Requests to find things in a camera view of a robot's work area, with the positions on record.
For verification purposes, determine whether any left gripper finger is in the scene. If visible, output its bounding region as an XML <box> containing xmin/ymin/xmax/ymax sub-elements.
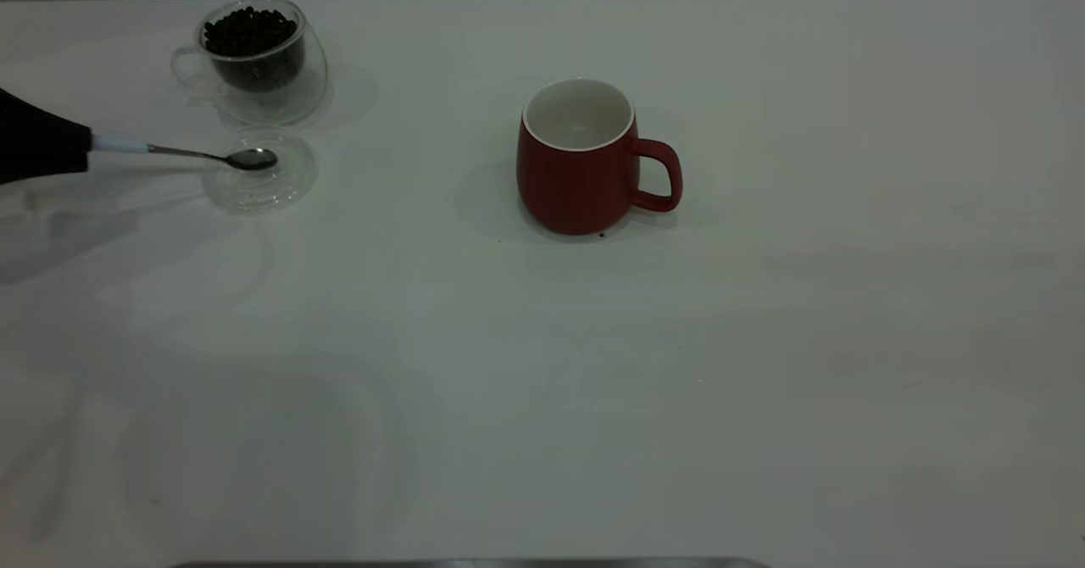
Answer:
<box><xmin>0</xmin><ymin>89</ymin><xmax>92</xmax><ymax>186</ymax></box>

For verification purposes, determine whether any red ceramic mug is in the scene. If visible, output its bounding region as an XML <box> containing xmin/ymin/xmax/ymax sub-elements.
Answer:
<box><xmin>516</xmin><ymin>78</ymin><xmax>683</xmax><ymax>237</ymax></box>

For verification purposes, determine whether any clear round lid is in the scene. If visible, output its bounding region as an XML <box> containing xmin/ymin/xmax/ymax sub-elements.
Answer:
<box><xmin>202</xmin><ymin>125</ymin><xmax>320</xmax><ymax>215</ymax></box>

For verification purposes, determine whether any clear glass cup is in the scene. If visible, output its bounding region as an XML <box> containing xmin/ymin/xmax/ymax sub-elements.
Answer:
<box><xmin>171</xmin><ymin>0</ymin><xmax>329</xmax><ymax>126</ymax></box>

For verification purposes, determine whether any dark coffee beans pile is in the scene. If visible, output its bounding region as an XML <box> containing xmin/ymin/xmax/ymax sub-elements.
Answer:
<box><xmin>203</xmin><ymin>6</ymin><xmax>306</xmax><ymax>92</ymax></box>

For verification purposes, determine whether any metal spoon pale blue handle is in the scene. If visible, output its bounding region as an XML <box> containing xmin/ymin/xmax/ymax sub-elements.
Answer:
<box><xmin>90</xmin><ymin>133</ymin><xmax>279</xmax><ymax>171</ymax></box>

